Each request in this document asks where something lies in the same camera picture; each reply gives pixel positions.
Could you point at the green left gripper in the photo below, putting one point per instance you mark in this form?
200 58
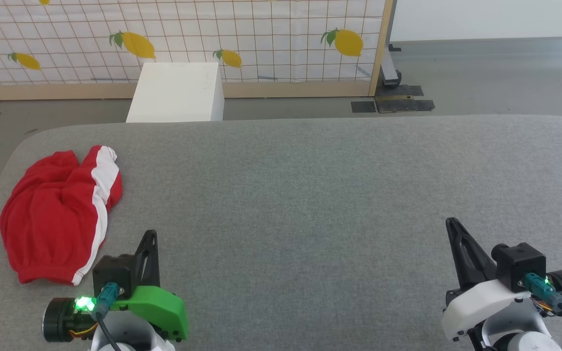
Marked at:
164 307

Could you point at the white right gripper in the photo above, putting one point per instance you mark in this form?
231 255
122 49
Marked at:
481 304

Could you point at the red shorts with white stripe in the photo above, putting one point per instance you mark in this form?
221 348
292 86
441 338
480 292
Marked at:
51 219

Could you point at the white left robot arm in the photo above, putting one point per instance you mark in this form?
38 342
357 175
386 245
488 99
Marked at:
130 336

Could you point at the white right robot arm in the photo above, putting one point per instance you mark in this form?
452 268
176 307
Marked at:
515 331

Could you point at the grey fabric sofa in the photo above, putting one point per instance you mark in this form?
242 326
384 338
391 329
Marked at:
300 204

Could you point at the large black floor plate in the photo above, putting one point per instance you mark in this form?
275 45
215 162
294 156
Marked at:
403 104

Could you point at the white rectangular box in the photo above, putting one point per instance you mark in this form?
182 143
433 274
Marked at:
178 92

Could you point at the small black tape patch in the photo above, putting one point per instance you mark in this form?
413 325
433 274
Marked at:
363 107

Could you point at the lemon print partition screen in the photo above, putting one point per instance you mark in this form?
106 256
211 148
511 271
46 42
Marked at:
261 29

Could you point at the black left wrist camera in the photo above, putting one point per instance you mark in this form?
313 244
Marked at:
112 270

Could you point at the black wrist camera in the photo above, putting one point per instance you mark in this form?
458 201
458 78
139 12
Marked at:
520 265
112 270

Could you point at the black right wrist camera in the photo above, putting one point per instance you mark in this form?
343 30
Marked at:
520 265

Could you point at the grey metal post with caster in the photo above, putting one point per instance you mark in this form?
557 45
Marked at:
388 68

